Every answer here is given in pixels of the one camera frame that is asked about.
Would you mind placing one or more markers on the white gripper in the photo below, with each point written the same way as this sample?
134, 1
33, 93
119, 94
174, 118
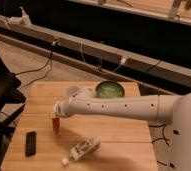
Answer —
57, 110

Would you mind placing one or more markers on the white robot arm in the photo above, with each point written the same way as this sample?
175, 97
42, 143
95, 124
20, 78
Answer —
170, 109

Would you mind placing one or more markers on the translucent plastic cup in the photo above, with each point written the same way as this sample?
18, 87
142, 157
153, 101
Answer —
71, 90

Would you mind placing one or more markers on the black rectangular remote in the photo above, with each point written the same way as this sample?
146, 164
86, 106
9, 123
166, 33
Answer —
30, 148

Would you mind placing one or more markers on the white plastic bottle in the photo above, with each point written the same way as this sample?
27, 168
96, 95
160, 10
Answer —
80, 150

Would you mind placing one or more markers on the green bowl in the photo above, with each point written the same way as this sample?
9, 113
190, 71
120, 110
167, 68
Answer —
109, 89

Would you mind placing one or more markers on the white wall adapter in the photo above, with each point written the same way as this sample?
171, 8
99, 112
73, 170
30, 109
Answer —
24, 19

